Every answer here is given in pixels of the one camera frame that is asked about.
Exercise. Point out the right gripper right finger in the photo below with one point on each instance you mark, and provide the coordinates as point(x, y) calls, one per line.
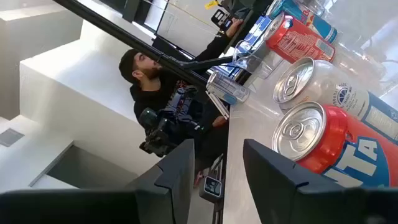
point(295, 202)

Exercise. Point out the clear plastic bin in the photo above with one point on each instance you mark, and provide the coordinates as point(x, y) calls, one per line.
point(248, 62)

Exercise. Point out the yellow tag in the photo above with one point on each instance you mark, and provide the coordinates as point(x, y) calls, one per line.
point(211, 4)

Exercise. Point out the black frame beam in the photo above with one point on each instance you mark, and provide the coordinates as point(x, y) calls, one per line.
point(124, 33)

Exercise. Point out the red Fanta soda can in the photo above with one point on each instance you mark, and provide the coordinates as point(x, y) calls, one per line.
point(298, 40)
point(311, 133)

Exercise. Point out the small dark box device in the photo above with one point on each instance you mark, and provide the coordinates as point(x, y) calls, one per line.
point(212, 186)

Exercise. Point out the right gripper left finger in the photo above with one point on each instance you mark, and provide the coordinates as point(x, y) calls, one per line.
point(168, 193)

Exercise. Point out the Spindrift lemon soda can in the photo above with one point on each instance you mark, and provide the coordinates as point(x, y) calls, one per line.
point(326, 84)

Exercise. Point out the person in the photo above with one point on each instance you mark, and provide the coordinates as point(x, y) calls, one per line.
point(146, 93)

